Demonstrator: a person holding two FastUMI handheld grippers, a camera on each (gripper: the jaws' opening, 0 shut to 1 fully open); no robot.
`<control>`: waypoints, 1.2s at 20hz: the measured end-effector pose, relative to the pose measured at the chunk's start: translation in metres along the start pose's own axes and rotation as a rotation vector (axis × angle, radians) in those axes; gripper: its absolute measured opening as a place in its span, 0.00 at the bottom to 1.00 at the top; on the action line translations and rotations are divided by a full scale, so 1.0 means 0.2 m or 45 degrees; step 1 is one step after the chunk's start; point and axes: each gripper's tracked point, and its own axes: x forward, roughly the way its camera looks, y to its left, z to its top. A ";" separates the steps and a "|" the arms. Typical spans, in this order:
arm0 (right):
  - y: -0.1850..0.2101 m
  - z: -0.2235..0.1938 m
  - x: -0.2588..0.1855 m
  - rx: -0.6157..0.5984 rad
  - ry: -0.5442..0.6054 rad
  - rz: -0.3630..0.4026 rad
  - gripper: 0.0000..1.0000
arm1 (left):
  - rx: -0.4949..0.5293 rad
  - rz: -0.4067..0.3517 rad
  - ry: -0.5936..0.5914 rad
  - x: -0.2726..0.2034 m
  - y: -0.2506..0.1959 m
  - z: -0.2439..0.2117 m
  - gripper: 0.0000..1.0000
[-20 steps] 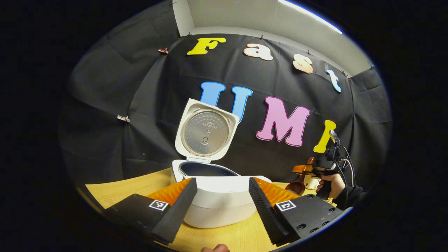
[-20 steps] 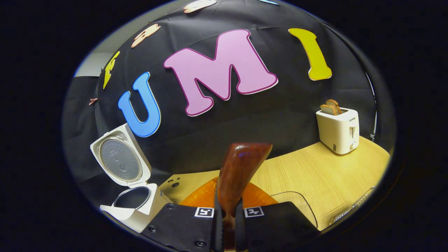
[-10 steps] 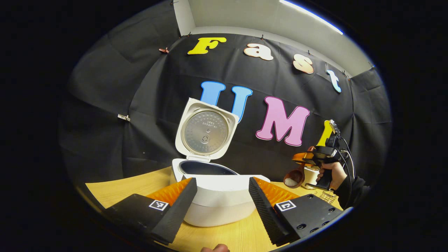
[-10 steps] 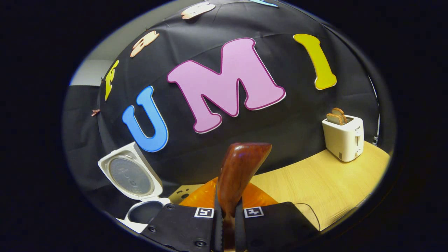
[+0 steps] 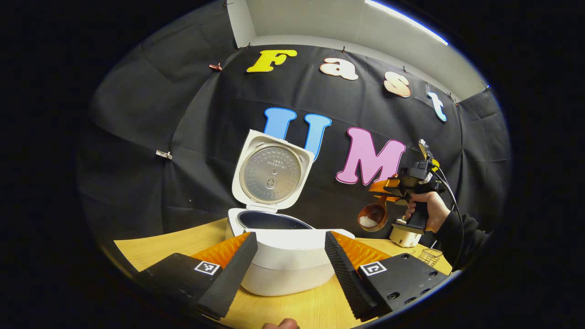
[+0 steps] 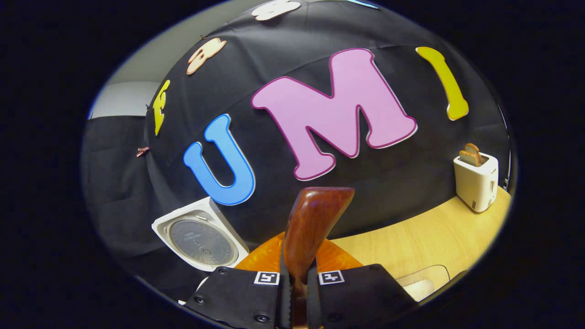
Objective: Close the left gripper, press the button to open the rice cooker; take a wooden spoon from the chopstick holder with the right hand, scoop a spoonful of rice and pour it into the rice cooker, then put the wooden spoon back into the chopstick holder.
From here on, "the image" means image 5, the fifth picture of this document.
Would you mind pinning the white toaster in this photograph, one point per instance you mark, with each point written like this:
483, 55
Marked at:
402, 237

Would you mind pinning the black backdrop cloth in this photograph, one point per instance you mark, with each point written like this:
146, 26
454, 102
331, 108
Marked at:
205, 137

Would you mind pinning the copper cloth clip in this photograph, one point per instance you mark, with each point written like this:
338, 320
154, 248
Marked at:
215, 67

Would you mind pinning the white rice cooker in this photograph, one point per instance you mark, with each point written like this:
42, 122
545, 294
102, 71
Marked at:
292, 269

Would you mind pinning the brown wooden spoon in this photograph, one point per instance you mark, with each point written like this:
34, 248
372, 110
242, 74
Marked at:
372, 211

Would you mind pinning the silver cloth clip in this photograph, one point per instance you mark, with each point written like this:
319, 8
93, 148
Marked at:
163, 154

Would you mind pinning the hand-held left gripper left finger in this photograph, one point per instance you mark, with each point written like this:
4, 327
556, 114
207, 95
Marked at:
237, 265

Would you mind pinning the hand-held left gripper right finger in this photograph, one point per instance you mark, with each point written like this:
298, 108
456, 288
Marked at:
343, 269

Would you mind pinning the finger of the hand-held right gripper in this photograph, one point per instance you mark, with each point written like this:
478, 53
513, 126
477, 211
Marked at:
388, 198
384, 185

